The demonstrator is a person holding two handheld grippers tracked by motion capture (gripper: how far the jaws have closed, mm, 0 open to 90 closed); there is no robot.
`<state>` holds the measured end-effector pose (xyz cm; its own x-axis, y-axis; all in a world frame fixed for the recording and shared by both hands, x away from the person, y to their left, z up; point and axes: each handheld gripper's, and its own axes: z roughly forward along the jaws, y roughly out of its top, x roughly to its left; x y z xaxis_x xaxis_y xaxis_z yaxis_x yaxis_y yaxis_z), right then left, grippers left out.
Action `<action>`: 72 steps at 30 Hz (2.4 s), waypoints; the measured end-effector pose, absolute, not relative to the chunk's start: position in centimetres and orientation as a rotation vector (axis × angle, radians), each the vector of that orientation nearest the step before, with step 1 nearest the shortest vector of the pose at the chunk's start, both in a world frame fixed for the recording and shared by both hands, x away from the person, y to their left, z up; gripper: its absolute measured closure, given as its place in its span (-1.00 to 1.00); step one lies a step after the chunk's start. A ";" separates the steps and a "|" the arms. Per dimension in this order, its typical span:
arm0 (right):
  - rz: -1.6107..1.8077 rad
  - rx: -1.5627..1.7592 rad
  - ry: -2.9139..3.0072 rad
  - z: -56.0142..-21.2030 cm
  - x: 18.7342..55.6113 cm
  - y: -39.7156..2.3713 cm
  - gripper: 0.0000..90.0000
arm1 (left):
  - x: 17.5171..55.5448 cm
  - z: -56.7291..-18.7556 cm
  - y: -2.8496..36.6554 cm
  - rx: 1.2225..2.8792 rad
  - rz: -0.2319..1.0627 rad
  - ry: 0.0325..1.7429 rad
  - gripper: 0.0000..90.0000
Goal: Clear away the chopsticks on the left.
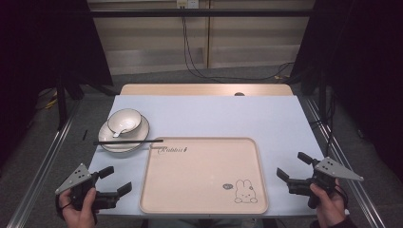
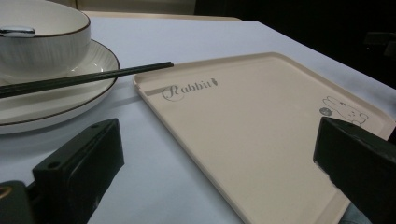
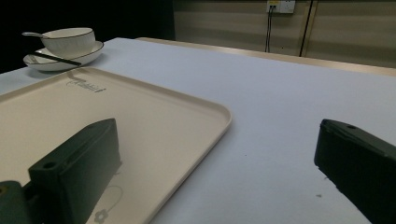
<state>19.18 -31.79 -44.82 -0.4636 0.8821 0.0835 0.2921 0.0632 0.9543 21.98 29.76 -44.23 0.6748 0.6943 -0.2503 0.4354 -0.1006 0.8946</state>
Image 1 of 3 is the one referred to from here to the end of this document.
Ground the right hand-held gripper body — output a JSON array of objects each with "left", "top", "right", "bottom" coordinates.
[{"left": 287, "top": 156, "right": 365, "bottom": 210}]

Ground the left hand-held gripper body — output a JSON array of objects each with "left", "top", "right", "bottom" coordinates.
[{"left": 55, "top": 162, "right": 121, "bottom": 212}]

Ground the person's right hand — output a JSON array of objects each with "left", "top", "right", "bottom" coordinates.
[{"left": 309, "top": 178, "right": 348, "bottom": 228}]

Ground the person's left hand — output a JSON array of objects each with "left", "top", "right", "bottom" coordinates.
[{"left": 59, "top": 186, "right": 100, "bottom": 228}]

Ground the pair of black chopsticks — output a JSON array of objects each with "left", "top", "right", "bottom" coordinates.
[{"left": 92, "top": 139, "right": 164, "bottom": 146}]

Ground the white ceramic spoon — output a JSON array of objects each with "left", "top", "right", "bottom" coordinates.
[{"left": 112, "top": 125, "right": 135, "bottom": 139}]

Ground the white plate with dark rim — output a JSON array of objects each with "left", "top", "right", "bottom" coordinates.
[{"left": 97, "top": 114, "right": 151, "bottom": 154}]

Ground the white bowl with dark rim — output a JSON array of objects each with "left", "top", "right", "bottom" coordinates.
[{"left": 106, "top": 108, "right": 144, "bottom": 135}]

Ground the beige tray with rabbit print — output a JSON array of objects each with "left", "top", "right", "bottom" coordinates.
[{"left": 139, "top": 136, "right": 270, "bottom": 216}]

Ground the light blue table mat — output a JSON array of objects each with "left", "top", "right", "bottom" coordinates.
[{"left": 87, "top": 94, "right": 325, "bottom": 219}]

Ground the black curtain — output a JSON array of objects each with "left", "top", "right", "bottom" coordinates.
[
  {"left": 288, "top": 0, "right": 403, "bottom": 183},
  {"left": 0, "top": 0, "right": 114, "bottom": 169}
]

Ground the light wooden table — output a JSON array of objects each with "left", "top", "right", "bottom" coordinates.
[{"left": 119, "top": 83, "right": 295, "bottom": 97}]

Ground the black horizontal bar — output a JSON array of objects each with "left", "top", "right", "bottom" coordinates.
[{"left": 89, "top": 8, "right": 316, "bottom": 19}]

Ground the aluminium floor rail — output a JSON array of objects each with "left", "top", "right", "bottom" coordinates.
[
  {"left": 5, "top": 100, "right": 82, "bottom": 228},
  {"left": 304, "top": 97, "right": 387, "bottom": 228}
]

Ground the thin black cable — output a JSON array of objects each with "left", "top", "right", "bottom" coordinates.
[{"left": 308, "top": 93, "right": 338, "bottom": 158}]

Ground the black stand post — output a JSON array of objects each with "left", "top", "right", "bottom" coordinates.
[
  {"left": 56, "top": 74, "right": 68, "bottom": 131},
  {"left": 317, "top": 67, "right": 328, "bottom": 122}
]

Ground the yellow cable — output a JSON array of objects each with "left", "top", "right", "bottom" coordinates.
[{"left": 43, "top": 90, "right": 60, "bottom": 110}]

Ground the white wall socket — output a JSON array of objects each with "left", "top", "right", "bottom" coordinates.
[{"left": 176, "top": 0, "right": 200, "bottom": 10}]

